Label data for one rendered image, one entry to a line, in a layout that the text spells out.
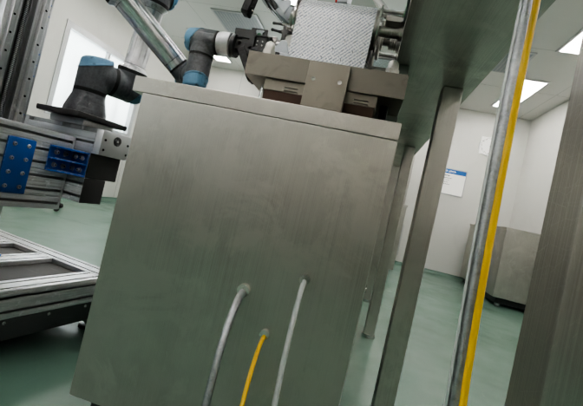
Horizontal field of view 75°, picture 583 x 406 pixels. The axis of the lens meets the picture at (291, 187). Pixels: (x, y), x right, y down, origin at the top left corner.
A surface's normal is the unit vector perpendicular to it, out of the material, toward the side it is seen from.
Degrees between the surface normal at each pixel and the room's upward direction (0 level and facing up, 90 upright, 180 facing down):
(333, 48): 90
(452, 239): 90
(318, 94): 90
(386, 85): 90
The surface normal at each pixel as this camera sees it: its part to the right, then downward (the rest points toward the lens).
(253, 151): -0.18, -0.07
